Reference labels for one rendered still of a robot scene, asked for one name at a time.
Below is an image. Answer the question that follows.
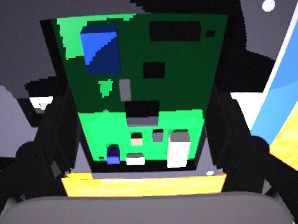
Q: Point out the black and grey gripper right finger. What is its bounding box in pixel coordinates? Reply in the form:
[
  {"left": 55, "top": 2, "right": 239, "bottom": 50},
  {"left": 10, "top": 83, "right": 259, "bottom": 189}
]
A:
[{"left": 203, "top": 81, "right": 298, "bottom": 224}]

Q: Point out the green circuit board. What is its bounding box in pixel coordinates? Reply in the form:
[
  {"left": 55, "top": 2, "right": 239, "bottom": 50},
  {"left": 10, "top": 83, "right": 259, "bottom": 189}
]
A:
[{"left": 51, "top": 14, "right": 228, "bottom": 167}]

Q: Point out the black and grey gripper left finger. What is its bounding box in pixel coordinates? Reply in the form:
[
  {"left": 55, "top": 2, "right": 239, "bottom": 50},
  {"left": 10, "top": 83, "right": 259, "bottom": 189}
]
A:
[{"left": 0, "top": 83, "right": 82, "bottom": 220}]

